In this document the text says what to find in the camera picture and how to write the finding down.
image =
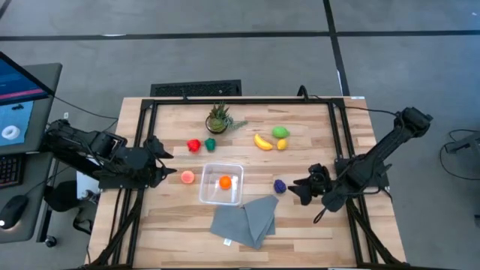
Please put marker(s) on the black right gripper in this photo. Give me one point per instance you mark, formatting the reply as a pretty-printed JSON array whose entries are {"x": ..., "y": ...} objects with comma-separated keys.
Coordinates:
[{"x": 319, "y": 180}]

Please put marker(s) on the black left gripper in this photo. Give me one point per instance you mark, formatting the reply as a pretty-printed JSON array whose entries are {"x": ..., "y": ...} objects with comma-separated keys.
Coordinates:
[{"x": 144, "y": 165}]

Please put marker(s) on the purple toy grapes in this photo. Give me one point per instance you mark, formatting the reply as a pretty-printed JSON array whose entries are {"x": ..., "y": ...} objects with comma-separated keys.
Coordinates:
[{"x": 279, "y": 186}]

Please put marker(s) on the pink toy peach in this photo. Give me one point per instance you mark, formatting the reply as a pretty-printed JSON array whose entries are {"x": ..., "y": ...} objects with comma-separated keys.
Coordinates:
[{"x": 187, "y": 177}]

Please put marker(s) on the red toy pepper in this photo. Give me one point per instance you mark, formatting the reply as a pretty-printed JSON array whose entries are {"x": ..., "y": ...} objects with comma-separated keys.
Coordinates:
[{"x": 194, "y": 146}]

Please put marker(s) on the yellow toy lemon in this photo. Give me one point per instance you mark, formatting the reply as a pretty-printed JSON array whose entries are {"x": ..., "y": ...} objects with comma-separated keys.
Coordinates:
[{"x": 282, "y": 144}]

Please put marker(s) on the green toy pepper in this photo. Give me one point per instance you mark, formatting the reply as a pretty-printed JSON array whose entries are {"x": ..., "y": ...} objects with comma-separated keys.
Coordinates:
[{"x": 210, "y": 144}]

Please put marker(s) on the yellow toy banana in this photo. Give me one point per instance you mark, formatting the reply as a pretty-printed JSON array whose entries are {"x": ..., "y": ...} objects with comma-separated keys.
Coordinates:
[{"x": 262, "y": 144}]

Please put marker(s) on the green toy lime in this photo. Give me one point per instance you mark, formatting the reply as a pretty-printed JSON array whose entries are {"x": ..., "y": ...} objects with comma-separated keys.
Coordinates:
[{"x": 280, "y": 132}]

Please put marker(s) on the orange toy orange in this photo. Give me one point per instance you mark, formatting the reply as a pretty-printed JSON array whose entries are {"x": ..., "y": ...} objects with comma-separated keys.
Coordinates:
[{"x": 225, "y": 182}]

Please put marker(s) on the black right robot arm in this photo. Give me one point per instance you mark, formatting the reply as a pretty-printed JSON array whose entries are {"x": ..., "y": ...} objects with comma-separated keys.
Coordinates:
[{"x": 375, "y": 153}]

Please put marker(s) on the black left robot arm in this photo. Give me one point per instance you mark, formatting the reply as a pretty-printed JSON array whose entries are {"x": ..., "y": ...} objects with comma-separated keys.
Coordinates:
[{"x": 93, "y": 144}]

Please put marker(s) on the clear plastic tupperware container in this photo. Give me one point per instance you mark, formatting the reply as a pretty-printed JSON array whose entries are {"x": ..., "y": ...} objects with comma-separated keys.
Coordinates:
[{"x": 210, "y": 193}]

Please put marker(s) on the potted succulent plant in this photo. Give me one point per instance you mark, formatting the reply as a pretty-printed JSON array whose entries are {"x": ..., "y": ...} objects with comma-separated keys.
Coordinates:
[{"x": 216, "y": 123}]

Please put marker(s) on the grey cloth with label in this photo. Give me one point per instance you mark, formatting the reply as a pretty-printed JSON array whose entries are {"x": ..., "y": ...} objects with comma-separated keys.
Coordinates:
[{"x": 243, "y": 223}]

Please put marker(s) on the black floor vent grate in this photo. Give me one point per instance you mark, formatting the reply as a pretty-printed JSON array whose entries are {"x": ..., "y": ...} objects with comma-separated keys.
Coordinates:
[{"x": 195, "y": 89}]

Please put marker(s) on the white box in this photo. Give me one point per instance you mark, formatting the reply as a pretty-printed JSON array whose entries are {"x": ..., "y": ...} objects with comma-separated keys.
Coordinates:
[{"x": 86, "y": 187}]

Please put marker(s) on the black rounded object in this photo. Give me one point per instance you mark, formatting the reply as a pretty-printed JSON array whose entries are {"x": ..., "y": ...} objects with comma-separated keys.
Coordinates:
[{"x": 62, "y": 197}]

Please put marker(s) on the grey desk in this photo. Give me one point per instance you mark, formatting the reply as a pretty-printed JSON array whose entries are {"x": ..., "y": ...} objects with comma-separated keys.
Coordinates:
[{"x": 35, "y": 180}]

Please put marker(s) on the black caster wheel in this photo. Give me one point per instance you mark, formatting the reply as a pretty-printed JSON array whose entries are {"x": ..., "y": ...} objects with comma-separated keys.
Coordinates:
[{"x": 51, "y": 241}]

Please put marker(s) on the computer monitor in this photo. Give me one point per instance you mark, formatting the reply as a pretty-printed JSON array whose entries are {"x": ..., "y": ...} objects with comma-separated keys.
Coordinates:
[{"x": 15, "y": 123}]

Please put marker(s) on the black keyboard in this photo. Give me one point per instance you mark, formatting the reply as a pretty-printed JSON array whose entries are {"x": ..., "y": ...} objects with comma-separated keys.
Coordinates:
[{"x": 9, "y": 170}]

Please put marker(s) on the black computer mouse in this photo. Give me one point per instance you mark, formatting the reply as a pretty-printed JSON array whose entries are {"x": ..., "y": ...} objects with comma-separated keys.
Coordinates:
[{"x": 13, "y": 210}]

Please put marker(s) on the grey floor device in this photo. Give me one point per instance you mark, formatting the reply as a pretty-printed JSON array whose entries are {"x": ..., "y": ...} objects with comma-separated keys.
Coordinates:
[{"x": 463, "y": 144}]

